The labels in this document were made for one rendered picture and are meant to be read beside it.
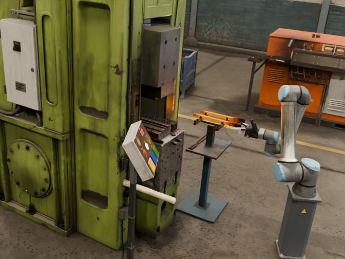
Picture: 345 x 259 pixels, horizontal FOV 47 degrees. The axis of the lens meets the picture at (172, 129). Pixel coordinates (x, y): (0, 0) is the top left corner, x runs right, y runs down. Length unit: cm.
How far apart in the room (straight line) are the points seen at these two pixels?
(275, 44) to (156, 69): 379
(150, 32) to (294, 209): 176
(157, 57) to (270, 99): 399
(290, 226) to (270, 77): 353
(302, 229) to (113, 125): 172
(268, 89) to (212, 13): 473
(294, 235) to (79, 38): 226
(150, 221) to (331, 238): 167
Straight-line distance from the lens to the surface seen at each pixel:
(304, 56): 624
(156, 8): 298
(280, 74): 649
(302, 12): 1040
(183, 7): 336
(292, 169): 314
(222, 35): 1087
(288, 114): 312
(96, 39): 287
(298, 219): 338
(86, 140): 318
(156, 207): 335
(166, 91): 301
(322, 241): 394
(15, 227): 379
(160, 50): 283
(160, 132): 310
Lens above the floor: 224
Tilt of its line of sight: 23 degrees down
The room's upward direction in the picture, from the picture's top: 4 degrees clockwise
